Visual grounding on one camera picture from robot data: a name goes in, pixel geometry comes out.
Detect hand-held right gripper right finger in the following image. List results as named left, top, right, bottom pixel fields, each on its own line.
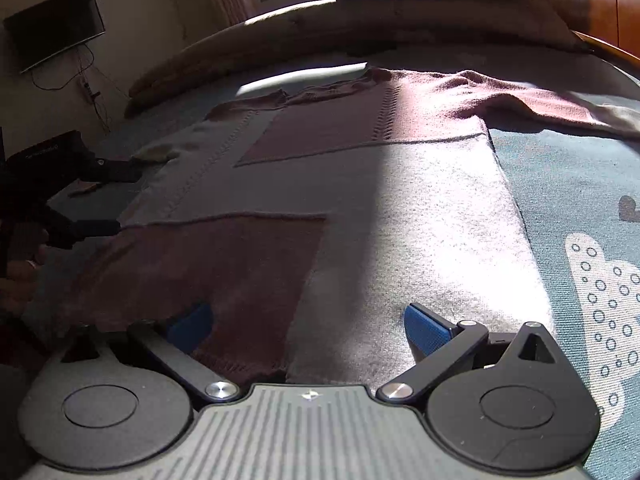
left=377, top=303, right=572, bottom=404

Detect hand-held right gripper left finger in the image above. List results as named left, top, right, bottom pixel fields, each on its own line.
left=60, top=303, right=242, bottom=404

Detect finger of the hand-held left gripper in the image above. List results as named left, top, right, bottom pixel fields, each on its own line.
left=65, top=219, right=121, bottom=251
left=82, top=158, right=144, bottom=184

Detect pink and white knit sweater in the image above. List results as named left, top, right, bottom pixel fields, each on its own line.
left=55, top=67, right=640, bottom=383

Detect person's left hand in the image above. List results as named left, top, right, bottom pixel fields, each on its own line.
left=0, top=247, right=49, bottom=316

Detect pink floral folded quilt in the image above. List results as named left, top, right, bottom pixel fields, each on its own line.
left=125, top=0, right=591, bottom=118

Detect wooden headboard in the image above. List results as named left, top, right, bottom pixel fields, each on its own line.
left=530, top=0, right=640, bottom=76

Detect black wall cables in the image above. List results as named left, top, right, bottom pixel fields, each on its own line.
left=30, top=42, right=113, bottom=133

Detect wall television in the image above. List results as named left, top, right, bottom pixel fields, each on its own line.
left=2, top=0, right=107, bottom=75

